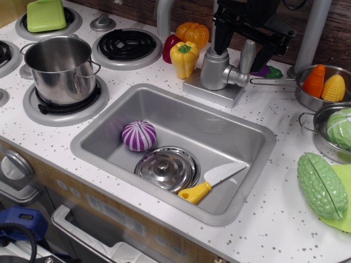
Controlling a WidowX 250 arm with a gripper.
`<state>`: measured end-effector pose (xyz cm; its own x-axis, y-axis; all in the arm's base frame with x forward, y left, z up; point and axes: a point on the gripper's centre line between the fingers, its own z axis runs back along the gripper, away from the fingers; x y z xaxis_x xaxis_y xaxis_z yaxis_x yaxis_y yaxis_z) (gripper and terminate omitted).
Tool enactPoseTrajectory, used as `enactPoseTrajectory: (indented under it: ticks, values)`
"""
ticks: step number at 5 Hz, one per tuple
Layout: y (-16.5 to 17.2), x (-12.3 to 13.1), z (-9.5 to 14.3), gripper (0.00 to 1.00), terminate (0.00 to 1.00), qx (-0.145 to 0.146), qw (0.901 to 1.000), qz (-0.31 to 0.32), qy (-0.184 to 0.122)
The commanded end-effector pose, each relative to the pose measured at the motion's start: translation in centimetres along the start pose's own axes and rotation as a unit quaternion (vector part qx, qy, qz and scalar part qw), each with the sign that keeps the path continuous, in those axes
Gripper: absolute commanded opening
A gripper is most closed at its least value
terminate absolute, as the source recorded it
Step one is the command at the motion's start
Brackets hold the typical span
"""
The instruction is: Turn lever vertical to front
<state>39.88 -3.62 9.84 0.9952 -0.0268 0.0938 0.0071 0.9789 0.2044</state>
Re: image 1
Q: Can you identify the black cable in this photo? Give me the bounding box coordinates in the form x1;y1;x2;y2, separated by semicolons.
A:
0;222;38;263

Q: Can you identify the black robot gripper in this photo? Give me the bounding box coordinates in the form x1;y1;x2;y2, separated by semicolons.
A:
213;1;296;72

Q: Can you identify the grey stove knob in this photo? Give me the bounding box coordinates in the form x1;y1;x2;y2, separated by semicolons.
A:
90;14;116;32

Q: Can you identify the black coil burner back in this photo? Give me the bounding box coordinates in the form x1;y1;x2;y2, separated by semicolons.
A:
92;28;163;71

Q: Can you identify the grey oven dial knob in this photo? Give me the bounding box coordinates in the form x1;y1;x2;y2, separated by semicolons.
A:
1;149;35;181

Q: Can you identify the steel pot lid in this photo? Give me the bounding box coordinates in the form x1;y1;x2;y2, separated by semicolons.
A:
134;146;201;194

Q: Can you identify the purple toy eggplant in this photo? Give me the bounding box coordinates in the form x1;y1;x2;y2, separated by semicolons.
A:
250;65;283;78

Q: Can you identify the yellow toy bell pepper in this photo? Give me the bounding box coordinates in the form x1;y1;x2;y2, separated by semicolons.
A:
169;41;200;79

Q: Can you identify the purple striped toy onion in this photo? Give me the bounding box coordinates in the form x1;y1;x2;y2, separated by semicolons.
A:
122;121;157;152

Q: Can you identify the burner under pot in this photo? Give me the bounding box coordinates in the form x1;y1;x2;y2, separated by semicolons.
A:
23;76;109;127

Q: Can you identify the grey toy sink basin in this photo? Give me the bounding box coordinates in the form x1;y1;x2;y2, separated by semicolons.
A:
71;84;276;226

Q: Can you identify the green toy cutting board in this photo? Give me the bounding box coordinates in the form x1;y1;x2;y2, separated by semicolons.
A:
27;0;66;33

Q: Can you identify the small steel pot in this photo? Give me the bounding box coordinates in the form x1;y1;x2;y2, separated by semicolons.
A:
298;103;350;164

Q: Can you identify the grey faucet spout pipe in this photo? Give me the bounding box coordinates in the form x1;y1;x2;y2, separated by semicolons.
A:
156;0;175;38

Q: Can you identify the burner under cutting board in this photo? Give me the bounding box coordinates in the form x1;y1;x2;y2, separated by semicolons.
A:
15;7;82;42

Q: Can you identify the silver faucet lever handle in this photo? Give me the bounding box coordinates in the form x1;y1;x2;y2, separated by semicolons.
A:
240;39;256;75

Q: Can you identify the steel pan with handle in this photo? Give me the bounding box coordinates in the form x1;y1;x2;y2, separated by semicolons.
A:
250;65;350;111

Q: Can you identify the left edge burner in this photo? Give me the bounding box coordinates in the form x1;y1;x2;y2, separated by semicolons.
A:
1;41;22;78

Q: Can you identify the yellow toy corn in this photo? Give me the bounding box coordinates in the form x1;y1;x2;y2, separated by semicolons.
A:
321;75;346;102

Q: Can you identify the stainless steel pot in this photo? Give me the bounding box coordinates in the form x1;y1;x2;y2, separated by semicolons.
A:
20;36;101;105

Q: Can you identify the orange toy carrot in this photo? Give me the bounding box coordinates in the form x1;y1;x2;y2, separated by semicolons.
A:
303;64;326;98

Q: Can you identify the grey vertical post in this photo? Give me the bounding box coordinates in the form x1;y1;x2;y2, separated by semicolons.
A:
287;0;332;78

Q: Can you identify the red toy pepper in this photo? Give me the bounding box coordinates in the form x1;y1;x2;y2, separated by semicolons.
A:
162;35;182;64

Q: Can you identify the green toy cabbage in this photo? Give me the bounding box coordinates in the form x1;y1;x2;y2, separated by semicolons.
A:
326;108;350;151

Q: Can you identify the yellow handled toy knife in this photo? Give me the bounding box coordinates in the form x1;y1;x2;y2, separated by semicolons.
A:
178;162;246;204

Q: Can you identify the grey oven door handle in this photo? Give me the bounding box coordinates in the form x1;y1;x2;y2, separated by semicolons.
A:
51;204;129;263

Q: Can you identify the light green plate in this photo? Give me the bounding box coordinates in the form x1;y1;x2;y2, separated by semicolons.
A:
319;164;351;233

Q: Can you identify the blue clamp tool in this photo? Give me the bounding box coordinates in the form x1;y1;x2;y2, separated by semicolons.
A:
1;206;48;247

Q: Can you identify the green toy bitter gourd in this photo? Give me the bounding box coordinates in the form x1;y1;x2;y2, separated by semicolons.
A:
297;152;348;221

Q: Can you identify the orange toy pumpkin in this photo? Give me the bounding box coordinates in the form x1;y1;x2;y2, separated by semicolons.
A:
175;22;210;50

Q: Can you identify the silver toy faucet base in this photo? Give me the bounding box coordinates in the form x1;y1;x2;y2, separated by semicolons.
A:
183;48;250;108

